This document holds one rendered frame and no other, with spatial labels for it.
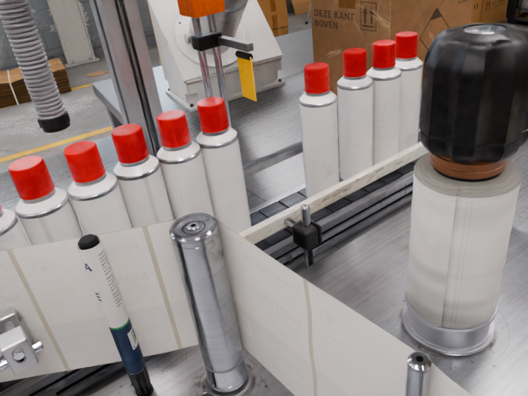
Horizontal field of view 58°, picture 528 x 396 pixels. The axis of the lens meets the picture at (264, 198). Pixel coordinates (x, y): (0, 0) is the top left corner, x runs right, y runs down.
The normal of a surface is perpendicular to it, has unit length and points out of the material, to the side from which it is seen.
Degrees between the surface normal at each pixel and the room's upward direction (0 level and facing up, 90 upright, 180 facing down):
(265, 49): 47
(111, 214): 90
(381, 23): 90
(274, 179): 0
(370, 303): 0
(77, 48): 90
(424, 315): 90
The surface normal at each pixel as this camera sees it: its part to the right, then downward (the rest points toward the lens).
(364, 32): -0.78, 0.40
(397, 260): -0.11, -0.84
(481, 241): 0.02, 0.54
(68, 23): 0.49, 0.41
